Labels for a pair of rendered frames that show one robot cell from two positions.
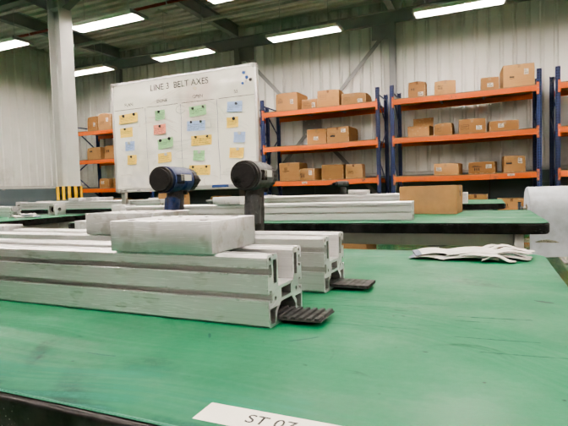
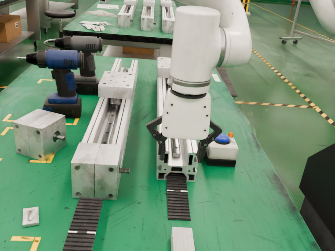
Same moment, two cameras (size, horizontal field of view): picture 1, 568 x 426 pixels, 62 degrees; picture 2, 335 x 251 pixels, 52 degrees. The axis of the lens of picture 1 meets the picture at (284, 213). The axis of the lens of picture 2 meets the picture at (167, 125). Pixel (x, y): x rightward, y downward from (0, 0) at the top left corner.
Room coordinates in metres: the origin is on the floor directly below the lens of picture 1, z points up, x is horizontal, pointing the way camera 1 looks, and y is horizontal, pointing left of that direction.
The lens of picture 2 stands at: (1.28, 1.35, 1.28)
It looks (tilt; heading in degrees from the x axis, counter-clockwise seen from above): 26 degrees down; 242
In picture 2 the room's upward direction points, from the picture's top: 5 degrees clockwise
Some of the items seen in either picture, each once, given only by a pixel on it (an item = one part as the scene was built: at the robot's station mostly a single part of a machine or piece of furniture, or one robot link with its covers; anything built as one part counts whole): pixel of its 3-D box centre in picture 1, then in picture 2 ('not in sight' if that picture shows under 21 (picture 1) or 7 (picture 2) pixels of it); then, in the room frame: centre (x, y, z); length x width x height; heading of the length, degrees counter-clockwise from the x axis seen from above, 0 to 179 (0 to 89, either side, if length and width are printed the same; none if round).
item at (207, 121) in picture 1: (185, 187); not in sight; (4.12, 0.85, 0.97); 1.50 x 0.50 x 1.95; 66
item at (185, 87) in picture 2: not in sight; (188, 82); (0.93, 0.78, 1.06); 0.09 x 0.08 x 0.03; 155
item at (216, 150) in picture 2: not in sight; (217, 149); (0.75, 0.67, 0.81); 0.10 x 0.08 x 0.06; 156
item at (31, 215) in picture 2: not in sight; (31, 216); (1.25, 0.75, 0.78); 0.05 x 0.03 x 0.01; 83
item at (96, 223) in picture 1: (138, 228); (117, 87); (0.91, 0.29, 0.87); 0.16 x 0.11 x 0.07; 66
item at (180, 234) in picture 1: (184, 242); (170, 70); (0.64, 0.14, 0.87); 0.16 x 0.11 x 0.07; 66
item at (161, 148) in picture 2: not in sight; (157, 144); (0.98, 0.75, 0.91); 0.03 x 0.03 x 0.07; 65
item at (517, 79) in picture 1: (462, 151); not in sight; (9.72, -3.73, 1.59); 2.83 x 0.98 x 3.17; 66
